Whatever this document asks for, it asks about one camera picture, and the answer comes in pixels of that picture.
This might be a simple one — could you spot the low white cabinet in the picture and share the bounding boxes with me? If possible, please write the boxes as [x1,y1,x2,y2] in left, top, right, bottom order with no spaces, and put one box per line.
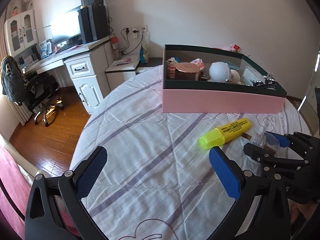
[105,57,164,93]

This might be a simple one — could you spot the white desk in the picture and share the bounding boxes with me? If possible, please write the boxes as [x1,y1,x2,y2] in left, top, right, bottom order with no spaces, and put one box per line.
[21,36,112,114]

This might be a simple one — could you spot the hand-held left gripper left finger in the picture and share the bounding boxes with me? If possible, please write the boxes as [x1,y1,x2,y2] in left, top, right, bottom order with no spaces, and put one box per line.
[24,146,108,240]

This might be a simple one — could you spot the black computer tower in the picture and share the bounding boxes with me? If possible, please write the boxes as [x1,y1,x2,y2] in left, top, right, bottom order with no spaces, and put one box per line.
[77,4,110,44]

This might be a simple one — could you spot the orange-capped bottle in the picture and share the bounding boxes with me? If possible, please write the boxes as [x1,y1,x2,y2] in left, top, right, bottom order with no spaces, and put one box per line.
[111,37,122,60]

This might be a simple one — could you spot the black hair clip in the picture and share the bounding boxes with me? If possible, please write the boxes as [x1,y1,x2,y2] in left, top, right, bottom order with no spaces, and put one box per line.
[250,80,278,89]

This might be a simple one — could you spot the computer monitor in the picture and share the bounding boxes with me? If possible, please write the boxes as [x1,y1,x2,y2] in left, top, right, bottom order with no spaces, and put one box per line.
[50,11,83,48]

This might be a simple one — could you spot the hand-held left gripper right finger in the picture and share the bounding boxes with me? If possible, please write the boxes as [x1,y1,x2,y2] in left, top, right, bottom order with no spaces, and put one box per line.
[209,146,292,240]

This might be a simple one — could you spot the pink block toy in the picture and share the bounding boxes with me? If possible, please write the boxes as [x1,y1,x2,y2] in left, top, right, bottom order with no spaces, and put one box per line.
[167,57,180,79]

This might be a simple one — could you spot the teal brush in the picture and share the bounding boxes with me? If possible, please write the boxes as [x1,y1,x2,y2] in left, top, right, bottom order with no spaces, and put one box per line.
[220,60,239,70]

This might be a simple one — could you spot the clear plastic jar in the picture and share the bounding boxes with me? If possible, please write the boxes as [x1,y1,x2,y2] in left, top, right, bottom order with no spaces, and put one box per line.
[242,132,284,158]

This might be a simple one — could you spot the pink storage box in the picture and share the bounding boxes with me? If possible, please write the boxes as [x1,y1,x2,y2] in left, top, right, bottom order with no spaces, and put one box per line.
[162,44,288,113]

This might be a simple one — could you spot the round pink jar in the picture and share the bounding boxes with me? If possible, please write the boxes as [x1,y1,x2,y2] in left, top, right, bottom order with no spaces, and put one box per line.
[174,62,200,81]

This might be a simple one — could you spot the blue and white box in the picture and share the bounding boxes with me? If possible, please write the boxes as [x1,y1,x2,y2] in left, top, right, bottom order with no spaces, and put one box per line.
[39,40,53,57]

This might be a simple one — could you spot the pink pig doll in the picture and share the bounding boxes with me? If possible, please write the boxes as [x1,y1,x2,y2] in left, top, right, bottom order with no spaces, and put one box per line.
[230,69,242,83]

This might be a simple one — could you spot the white astronaut figure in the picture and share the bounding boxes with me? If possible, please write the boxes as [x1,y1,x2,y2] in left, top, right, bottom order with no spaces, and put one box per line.
[209,62,232,82]

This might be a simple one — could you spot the black power cables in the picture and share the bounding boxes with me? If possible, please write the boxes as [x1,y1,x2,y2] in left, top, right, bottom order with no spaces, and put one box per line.
[121,29,145,55]

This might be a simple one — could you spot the white wall socket panel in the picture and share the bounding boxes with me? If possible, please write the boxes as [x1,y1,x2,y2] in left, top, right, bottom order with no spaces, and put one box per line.
[124,24,148,37]

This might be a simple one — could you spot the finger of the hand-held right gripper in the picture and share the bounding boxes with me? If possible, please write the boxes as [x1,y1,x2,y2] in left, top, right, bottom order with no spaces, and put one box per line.
[266,131,320,155]
[244,144,308,175]

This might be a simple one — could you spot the pink bed sheet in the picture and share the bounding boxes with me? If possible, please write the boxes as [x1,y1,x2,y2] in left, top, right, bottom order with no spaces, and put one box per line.
[0,136,83,240]

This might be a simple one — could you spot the white glass-door cabinet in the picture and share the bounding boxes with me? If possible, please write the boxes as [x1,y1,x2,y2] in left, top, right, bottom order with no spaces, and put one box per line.
[4,9,38,58]

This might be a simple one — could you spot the blue snack bag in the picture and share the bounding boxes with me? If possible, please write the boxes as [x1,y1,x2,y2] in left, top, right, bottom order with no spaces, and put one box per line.
[139,45,150,64]

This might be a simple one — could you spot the black office chair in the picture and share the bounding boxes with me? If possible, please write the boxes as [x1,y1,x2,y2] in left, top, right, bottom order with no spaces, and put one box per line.
[21,74,65,127]

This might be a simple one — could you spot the yellow highlighter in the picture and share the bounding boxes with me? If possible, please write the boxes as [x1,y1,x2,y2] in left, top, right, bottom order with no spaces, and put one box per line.
[199,117,252,150]

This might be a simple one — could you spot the small pink toy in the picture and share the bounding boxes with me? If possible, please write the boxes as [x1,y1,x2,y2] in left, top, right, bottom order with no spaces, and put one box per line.
[191,58,206,69]

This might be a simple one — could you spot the black printed jacket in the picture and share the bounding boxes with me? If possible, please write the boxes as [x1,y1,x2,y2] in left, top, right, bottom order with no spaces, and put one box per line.
[0,56,27,105]

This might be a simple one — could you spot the white drawer cabinet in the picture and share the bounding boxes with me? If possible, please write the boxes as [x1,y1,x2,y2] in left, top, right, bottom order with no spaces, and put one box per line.
[64,55,105,114]

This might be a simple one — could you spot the clear plastic box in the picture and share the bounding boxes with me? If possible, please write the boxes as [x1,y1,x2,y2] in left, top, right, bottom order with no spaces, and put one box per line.
[241,66,263,85]

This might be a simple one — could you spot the black keyboard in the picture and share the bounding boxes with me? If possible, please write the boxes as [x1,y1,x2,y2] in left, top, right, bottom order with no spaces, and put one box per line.
[56,45,78,53]

